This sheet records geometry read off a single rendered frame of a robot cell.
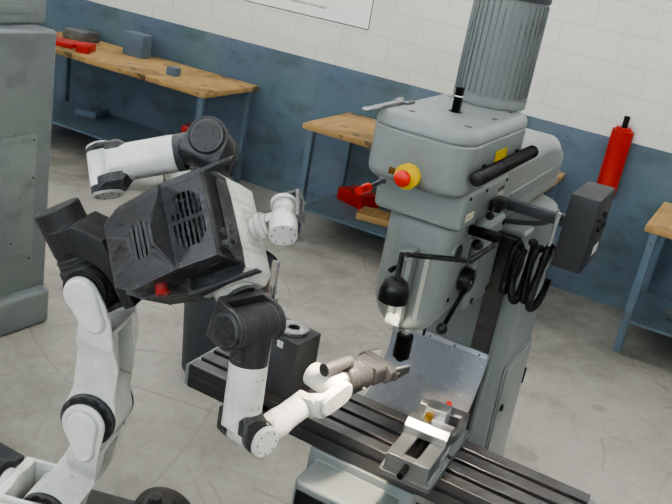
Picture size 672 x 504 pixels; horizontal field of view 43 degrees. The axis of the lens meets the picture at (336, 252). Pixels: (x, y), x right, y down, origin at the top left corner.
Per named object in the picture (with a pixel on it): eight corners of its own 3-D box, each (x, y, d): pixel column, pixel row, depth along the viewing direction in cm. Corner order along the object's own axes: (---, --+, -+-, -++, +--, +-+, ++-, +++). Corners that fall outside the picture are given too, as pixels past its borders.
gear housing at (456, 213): (460, 234, 205) (469, 195, 201) (371, 205, 214) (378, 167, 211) (503, 207, 233) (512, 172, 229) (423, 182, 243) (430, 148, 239)
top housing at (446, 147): (458, 204, 193) (474, 136, 187) (357, 172, 203) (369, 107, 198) (519, 171, 232) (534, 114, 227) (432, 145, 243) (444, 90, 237)
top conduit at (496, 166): (481, 188, 192) (485, 174, 191) (464, 183, 194) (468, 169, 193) (537, 159, 230) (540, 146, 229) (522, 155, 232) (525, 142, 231)
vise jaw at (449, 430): (445, 449, 226) (448, 436, 225) (402, 431, 231) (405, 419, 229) (452, 439, 231) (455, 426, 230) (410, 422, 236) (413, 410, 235)
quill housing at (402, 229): (430, 344, 220) (457, 229, 208) (361, 316, 228) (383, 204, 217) (457, 321, 236) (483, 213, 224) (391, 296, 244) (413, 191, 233)
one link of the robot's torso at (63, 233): (21, 222, 198) (83, 197, 193) (49, 206, 210) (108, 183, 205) (76, 326, 205) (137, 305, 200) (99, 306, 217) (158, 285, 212)
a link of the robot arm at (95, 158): (141, 203, 221) (77, 198, 206) (136, 165, 223) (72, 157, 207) (168, 192, 215) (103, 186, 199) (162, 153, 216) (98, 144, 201)
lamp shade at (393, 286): (380, 305, 200) (385, 281, 198) (375, 292, 207) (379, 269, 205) (410, 308, 202) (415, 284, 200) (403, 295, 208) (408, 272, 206)
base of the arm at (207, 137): (173, 168, 192) (223, 171, 191) (180, 113, 194) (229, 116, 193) (188, 183, 207) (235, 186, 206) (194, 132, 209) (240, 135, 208)
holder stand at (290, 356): (287, 401, 248) (298, 341, 241) (231, 371, 259) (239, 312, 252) (311, 387, 258) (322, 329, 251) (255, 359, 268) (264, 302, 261)
